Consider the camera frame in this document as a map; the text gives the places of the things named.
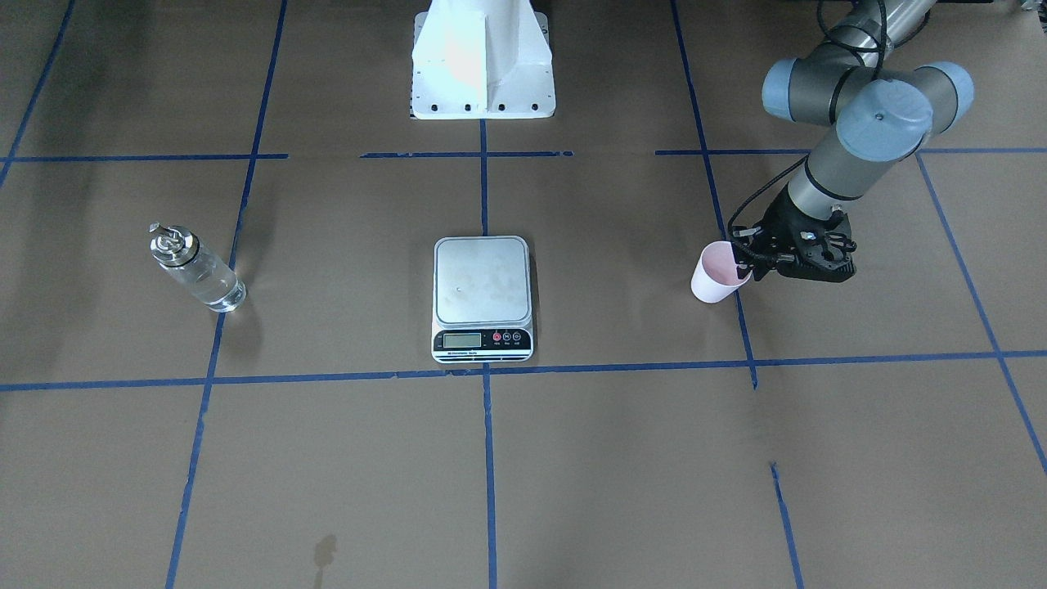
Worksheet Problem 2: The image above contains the digital kitchen scale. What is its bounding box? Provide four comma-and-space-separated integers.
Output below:
430, 236, 536, 364

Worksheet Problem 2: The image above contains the clear glass sauce bottle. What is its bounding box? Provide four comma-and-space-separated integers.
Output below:
147, 223, 247, 313

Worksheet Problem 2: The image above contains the pink plastic cup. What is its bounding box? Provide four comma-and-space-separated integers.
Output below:
690, 240, 751, 304

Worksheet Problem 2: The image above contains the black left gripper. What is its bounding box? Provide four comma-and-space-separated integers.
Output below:
733, 189, 856, 284

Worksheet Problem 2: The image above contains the brown paper table cover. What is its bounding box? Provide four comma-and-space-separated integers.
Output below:
2, 1, 1045, 588

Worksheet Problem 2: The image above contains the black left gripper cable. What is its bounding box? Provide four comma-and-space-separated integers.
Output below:
726, 0, 888, 246

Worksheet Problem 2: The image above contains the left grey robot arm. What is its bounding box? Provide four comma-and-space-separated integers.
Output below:
728, 1, 975, 284

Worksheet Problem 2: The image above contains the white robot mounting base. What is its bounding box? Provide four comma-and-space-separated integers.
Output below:
409, 1, 557, 120

